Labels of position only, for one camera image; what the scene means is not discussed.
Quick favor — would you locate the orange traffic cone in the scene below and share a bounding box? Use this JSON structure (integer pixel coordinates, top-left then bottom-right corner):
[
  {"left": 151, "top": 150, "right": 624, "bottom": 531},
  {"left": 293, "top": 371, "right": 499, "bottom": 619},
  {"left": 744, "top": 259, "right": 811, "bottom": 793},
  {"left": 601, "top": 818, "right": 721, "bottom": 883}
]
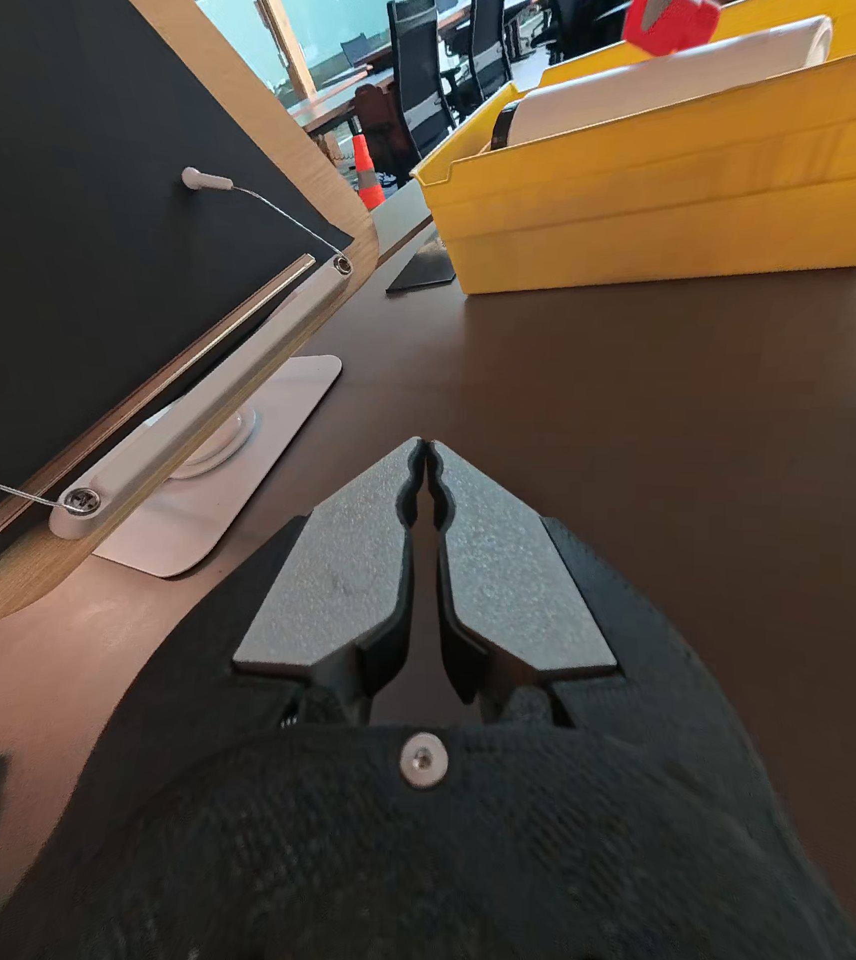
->
[{"left": 351, "top": 133, "right": 387, "bottom": 212}]

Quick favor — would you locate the wooden book stand white base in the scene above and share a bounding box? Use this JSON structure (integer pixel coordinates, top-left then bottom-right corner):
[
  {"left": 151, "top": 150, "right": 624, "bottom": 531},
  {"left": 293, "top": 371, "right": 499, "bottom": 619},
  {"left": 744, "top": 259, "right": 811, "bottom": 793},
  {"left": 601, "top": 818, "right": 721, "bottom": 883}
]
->
[{"left": 0, "top": 0, "right": 381, "bottom": 635}]

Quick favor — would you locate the yellow plastic bin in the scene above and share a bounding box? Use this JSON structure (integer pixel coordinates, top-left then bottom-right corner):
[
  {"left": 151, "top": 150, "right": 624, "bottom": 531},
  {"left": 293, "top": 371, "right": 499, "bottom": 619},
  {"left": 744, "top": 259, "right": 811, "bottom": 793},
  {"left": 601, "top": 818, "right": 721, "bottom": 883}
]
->
[{"left": 411, "top": 0, "right": 856, "bottom": 296}]

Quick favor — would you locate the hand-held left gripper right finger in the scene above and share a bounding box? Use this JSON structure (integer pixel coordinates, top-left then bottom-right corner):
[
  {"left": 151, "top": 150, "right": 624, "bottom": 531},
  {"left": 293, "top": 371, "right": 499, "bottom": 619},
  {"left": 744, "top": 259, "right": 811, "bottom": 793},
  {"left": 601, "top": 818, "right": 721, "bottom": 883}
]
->
[{"left": 428, "top": 439, "right": 619, "bottom": 706}]

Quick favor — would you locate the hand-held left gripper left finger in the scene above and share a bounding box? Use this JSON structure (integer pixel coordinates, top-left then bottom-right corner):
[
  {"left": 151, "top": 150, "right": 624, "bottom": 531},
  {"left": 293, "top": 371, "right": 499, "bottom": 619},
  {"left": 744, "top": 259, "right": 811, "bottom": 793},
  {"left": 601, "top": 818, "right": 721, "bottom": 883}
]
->
[{"left": 233, "top": 436, "right": 429, "bottom": 702}]

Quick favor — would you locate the dark printed mouse pad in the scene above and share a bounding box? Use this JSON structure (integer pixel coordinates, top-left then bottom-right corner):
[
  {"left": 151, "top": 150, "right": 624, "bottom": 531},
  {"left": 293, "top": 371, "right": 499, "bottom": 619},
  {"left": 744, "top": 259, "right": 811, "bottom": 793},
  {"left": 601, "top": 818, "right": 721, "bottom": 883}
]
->
[{"left": 385, "top": 225, "right": 460, "bottom": 294}]

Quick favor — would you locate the red toy building block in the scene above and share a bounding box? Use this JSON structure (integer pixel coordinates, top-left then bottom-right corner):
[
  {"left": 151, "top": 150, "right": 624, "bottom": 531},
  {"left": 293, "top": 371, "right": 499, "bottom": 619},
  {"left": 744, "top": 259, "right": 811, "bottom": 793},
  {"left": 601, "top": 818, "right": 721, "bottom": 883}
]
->
[{"left": 621, "top": 0, "right": 723, "bottom": 58}]

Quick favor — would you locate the wooden post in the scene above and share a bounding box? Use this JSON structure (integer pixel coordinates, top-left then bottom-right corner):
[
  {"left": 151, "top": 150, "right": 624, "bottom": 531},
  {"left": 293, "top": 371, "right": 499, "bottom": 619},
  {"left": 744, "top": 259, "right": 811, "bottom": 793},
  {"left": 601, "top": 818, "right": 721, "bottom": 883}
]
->
[{"left": 259, "top": 0, "right": 318, "bottom": 104}]

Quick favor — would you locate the black office chair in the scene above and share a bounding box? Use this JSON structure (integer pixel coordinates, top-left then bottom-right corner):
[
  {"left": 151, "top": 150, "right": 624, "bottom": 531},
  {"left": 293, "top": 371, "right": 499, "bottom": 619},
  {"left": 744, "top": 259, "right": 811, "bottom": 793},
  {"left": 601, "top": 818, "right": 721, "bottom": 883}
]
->
[
  {"left": 386, "top": 0, "right": 453, "bottom": 163},
  {"left": 469, "top": 0, "right": 516, "bottom": 103}
]

